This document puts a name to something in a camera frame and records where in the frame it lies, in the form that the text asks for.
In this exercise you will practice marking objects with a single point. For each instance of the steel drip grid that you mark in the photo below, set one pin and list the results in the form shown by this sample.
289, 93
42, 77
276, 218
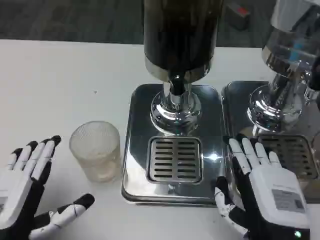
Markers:
297, 155
175, 160

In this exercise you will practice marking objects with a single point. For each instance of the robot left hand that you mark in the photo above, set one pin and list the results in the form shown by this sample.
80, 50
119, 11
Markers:
17, 185

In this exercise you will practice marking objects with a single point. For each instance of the grey box with red label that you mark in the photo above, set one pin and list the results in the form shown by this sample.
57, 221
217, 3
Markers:
237, 15

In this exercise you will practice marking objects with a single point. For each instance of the steel drip tray base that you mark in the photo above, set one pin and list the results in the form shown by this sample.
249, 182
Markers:
137, 112
237, 112

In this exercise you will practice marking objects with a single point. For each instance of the clear ribbed glass cup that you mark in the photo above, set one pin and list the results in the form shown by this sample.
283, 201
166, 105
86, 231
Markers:
95, 155

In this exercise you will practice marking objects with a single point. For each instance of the dark liquid drink dispenser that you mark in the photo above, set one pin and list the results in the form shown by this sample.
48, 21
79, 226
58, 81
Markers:
178, 37

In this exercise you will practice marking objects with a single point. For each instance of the clear tank drink dispenser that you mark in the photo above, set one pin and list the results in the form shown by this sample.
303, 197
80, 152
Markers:
287, 50

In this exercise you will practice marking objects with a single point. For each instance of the black dispenser tap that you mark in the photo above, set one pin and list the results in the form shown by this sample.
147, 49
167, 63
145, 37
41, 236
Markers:
177, 85

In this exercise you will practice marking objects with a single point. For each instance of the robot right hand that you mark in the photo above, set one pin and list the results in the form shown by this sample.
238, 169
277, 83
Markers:
270, 185

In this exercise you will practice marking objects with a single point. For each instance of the chrome dispenser tap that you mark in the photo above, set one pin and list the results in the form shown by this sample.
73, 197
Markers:
312, 87

